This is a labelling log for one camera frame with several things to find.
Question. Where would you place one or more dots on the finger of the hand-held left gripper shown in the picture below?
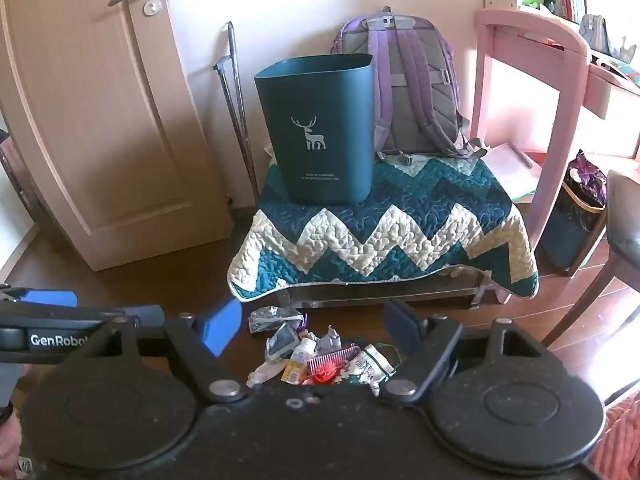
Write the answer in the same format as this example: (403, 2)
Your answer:
(47, 296)
(146, 316)

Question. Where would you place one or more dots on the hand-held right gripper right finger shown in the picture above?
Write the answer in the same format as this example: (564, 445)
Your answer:
(402, 322)

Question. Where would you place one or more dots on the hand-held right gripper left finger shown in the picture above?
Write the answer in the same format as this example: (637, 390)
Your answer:
(222, 327)

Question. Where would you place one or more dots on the white bottle with yellow label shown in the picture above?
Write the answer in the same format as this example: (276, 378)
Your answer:
(299, 360)

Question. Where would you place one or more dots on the teal bin with deer print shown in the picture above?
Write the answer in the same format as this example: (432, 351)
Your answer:
(320, 110)

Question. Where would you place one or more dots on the person's left forearm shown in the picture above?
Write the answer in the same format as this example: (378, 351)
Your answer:
(7, 442)

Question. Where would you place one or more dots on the crumpled clear plastic wrapper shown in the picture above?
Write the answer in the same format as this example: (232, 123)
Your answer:
(272, 317)

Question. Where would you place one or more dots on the white green paper packet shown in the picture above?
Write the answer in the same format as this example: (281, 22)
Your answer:
(372, 366)

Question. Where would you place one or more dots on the grey blue pouch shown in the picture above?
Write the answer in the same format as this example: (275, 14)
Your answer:
(281, 344)

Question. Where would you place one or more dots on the white crumpled plastic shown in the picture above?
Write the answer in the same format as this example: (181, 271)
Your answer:
(262, 374)

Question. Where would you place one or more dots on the black wristband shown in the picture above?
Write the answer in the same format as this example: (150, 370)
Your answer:
(5, 410)

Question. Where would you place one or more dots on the crumpled silver wrapper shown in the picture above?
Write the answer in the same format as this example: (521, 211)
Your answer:
(330, 340)

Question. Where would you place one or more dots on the pink comb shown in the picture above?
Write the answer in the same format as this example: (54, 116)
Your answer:
(335, 357)

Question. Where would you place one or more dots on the teal white zigzag quilt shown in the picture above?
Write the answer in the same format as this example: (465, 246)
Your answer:
(400, 220)

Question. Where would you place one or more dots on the light wooden door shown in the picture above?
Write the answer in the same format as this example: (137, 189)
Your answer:
(100, 135)

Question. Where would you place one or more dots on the papers under desk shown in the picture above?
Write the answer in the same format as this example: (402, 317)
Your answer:
(505, 165)

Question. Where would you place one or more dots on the small bin with black bag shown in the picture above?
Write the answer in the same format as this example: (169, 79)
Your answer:
(570, 230)

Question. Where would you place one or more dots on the purple grey backpack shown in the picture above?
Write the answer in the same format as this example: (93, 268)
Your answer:
(420, 95)

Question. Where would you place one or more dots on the dark wooden chair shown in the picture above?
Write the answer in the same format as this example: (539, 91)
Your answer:
(622, 240)

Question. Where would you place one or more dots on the purple crumpled wrapper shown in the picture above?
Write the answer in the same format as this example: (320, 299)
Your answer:
(590, 175)

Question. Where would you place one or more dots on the orange knit cloth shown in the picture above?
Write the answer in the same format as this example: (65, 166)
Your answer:
(622, 435)

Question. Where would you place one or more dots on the round silver door lock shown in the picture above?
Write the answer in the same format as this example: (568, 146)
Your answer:
(152, 8)

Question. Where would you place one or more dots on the pink desk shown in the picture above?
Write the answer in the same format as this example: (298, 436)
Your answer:
(545, 40)

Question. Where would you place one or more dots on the papers on desk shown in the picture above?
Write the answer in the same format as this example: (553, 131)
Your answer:
(622, 67)

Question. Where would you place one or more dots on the grey bag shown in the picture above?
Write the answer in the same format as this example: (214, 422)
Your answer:
(595, 32)

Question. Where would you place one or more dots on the grey white pouch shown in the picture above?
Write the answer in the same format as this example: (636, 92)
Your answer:
(626, 50)

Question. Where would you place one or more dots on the white bookshelf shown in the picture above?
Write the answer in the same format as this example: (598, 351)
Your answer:
(600, 5)

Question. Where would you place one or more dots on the metal bench frame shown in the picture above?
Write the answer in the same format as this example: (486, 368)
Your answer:
(380, 295)

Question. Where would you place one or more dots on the folded metal trolley frame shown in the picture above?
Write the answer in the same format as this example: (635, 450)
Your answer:
(235, 105)

